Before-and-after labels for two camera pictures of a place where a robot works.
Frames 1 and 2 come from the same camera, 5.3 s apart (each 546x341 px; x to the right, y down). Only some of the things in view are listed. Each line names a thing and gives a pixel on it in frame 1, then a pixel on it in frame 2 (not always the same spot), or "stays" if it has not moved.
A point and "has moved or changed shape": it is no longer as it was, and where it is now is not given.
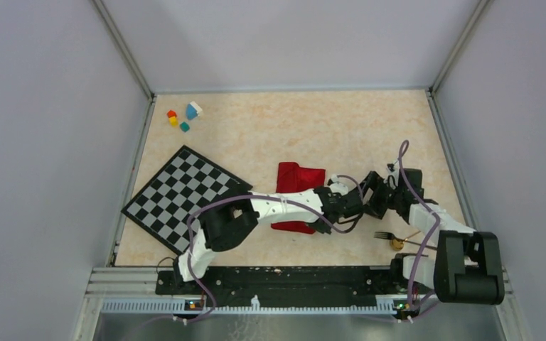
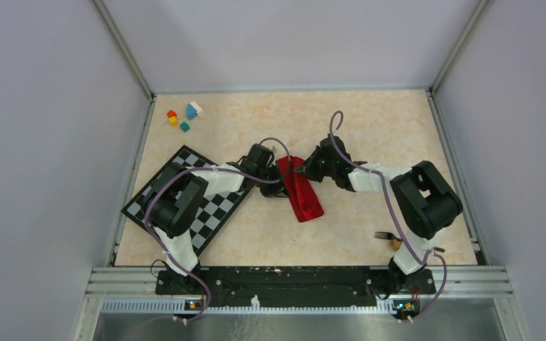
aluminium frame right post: (481, 8) stays
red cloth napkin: (292, 178) has moved or changed shape
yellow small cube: (173, 121) stays
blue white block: (193, 111) stays
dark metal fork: (388, 236) stays
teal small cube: (184, 126) stays
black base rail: (296, 286) stays
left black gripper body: (320, 227) to (269, 189)
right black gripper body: (384, 196) to (318, 168)
